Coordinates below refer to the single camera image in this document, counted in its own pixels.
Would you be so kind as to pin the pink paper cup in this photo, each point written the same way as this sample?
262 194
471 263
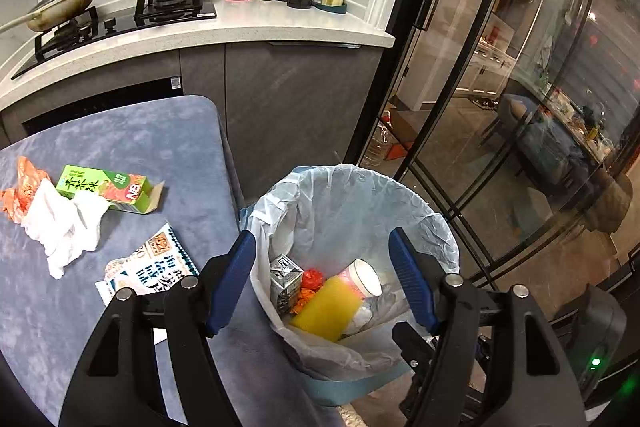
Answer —
362 279

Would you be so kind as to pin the frying pan with glass lid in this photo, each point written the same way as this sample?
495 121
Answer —
65 2

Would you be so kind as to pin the yellow sponge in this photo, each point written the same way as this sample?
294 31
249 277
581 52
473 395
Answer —
325 312

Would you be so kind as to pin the red plastic bag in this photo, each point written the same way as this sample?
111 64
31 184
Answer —
315 279

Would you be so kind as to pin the white blue snack packet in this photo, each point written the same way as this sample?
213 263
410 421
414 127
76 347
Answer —
150 267

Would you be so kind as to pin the black built-in appliance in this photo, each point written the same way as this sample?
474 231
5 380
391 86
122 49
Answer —
100 107

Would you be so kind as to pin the trash bin with white liner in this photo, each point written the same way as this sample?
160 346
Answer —
350 207

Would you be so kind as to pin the grey white milk carton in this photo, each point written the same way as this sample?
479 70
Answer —
285 279

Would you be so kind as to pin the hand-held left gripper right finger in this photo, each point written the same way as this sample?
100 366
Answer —
412 282

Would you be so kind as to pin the black gas stove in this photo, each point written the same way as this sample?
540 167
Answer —
115 24

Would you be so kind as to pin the clear plastic jug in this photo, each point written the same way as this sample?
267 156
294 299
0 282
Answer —
377 147

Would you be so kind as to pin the large orange wrapper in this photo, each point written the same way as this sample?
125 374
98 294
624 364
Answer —
304 299

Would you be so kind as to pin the white tissue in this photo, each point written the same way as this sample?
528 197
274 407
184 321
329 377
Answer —
55 227

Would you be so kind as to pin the black framed glass door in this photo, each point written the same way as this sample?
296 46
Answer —
450 57

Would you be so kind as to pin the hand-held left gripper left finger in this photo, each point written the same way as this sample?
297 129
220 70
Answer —
230 282

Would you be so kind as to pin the small orange wrapper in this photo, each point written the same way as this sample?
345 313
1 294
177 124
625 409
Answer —
25 187

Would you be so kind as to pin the grey kitchen cabinet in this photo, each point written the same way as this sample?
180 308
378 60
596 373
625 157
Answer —
300 97

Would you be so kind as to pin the dining chair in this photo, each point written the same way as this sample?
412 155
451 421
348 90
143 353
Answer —
515 127

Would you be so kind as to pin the bright green drink box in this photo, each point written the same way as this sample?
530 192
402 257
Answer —
107 187

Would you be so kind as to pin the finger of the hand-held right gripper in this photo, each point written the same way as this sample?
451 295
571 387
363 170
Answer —
415 349

